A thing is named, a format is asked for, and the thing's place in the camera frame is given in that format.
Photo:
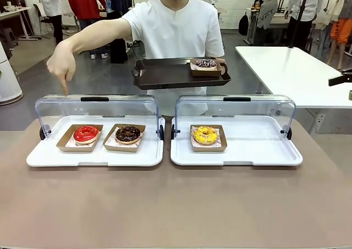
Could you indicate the red glazed donut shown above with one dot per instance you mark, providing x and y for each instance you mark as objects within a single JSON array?
[{"x": 82, "y": 135}]

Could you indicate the person's right hand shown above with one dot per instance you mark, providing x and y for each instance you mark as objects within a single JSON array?
[{"x": 61, "y": 62}]

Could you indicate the yellow glazed donut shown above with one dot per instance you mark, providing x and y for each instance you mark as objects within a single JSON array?
[{"x": 199, "y": 135}]

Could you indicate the chocolate donut with nuts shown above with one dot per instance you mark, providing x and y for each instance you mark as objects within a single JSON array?
[{"x": 123, "y": 135}]

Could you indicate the person's left hand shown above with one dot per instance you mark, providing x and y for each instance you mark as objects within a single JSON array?
[{"x": 224, "y": 62}]

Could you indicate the hanging dark clothes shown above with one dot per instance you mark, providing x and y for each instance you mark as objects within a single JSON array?
[{"x": 118, "y": 1}]

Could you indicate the bystander in white coat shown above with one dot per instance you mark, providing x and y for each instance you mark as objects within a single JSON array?
[{"x": 50, "y": 1}]

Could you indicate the kraft paper donut tray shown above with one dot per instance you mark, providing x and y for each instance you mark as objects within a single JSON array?
[
  {"x": 209, "y": 148},
  {"x": 64, "y": 147},
  {"x": 204, "y": 73},
  {"x": 115, "y": 148}
]

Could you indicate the white display case base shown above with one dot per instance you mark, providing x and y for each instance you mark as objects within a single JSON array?
[
  {"x": 96, "y": 158},
  {"x": 247, "y": 150}
]

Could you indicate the mannequin with grey skirt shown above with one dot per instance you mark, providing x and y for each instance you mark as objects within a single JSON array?
[{"x": 268, "y": 12}]

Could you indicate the person in white t-shirt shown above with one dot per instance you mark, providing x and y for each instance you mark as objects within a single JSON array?
[{"x": 176, "y": 32}]

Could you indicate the black backpack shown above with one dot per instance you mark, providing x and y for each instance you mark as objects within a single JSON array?
[{"x": 243, "y": 25}]

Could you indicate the bystander in red jacket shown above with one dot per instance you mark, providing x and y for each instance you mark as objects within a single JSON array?
[{"x": 85, "y": 1}]

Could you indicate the white background desk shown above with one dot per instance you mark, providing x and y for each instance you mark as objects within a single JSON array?
[{"x": 16, "y": 11}]

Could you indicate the black tripod pole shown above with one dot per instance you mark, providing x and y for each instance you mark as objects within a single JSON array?
[{"x": 298, "y": 15}]

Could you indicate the grey plastic stool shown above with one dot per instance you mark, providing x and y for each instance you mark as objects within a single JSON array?
[{"x": 8, "y": 36}]

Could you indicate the dark brown serving tray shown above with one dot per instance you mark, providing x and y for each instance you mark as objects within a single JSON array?
[{"x": 165, "y": 76}]

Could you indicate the mannequin with orange shorts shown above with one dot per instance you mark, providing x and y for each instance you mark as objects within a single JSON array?
[{"x": 339, "y": 26}]

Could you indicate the person's right forearm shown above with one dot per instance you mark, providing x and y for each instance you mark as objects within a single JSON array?
[{"x": 96, "y": 33}]

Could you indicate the grey office chair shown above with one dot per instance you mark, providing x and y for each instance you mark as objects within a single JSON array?
[{"x": 39, "y": 15}]

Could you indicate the white side table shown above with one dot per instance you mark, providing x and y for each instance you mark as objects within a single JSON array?
[{"x": 288, "y": 73}]

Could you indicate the white cylindrical air purifier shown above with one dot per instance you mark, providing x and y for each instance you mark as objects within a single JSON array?
[{"x": 8, "y": 84}]

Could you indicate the bystander in white shirt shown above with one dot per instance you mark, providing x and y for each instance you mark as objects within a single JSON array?
[{"x": 313, "y": 1}]

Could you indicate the chocolate donut colourful sprinkles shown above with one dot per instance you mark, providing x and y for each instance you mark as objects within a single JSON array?
[{"x": 204, "y": 63}]

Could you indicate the white background workbench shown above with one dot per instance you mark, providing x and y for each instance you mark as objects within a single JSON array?
[{"x": 279, "y": 19}]

